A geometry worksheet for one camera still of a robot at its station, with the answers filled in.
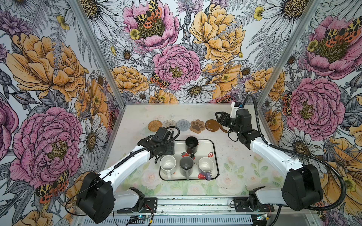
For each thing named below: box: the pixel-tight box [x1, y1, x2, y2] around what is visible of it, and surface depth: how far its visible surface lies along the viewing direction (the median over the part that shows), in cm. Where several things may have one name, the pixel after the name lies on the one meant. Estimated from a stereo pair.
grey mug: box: [179, 156, 194, 181], surface depth 80 cm
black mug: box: [185, 136, 199, 159], surface depth 92 cm
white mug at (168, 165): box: [159, 155, 177, 180], surface depth 83 cm
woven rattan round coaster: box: [147, 120, 163, 132], surface depth 111 cm
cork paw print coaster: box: [189, 119, 206, 134], surface depth 110 cm
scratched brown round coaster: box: [205, 119, 220, 132], surface depth 108 cm
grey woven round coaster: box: [176, 119, 191, 132], surface depth 111 cm
